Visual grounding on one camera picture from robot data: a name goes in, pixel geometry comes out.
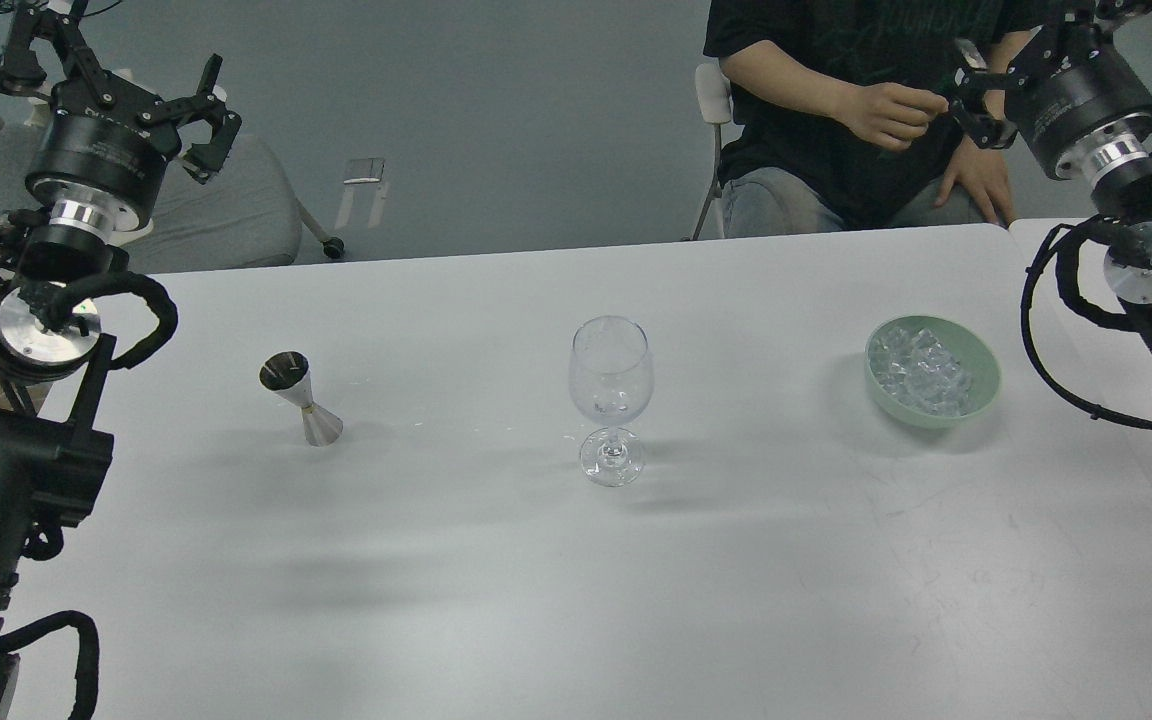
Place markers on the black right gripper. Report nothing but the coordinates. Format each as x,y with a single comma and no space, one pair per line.
1078,105

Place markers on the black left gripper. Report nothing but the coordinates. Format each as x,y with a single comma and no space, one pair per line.
96,155

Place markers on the steel double jigger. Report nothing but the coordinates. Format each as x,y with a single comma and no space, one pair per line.
288,375

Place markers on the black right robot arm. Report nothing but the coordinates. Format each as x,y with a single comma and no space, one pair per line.
1103,266

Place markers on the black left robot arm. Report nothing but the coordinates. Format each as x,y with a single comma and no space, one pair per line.
71,311

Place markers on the pile of ice cubes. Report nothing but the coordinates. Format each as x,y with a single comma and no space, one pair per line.
913,367

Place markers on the clear wine glass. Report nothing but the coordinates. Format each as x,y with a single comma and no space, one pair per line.
611,381

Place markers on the person's left hand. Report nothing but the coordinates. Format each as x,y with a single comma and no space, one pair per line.
984,176

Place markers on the person's right hand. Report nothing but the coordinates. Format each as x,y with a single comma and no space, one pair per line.
889,116

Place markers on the grey office chair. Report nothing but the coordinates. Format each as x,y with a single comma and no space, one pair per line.
246,218

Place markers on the person in black shirt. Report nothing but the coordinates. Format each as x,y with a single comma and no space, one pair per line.
794,169

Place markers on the white chair right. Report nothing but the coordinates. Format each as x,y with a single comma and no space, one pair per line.
713,92

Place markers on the green bowl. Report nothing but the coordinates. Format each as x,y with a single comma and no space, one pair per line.
973,353

